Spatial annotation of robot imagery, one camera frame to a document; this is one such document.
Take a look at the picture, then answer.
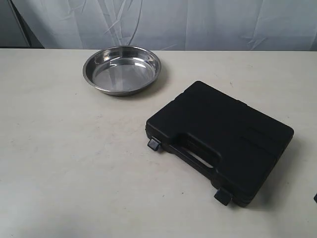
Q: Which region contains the black plastic tool case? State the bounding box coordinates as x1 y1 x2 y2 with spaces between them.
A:
145 81 294 207

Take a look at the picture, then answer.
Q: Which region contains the round stainless steel pan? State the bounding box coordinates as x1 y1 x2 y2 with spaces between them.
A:
82 46 161 96

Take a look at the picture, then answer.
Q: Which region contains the white backdrop curtain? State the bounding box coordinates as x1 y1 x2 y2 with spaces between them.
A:
13 0 317 51

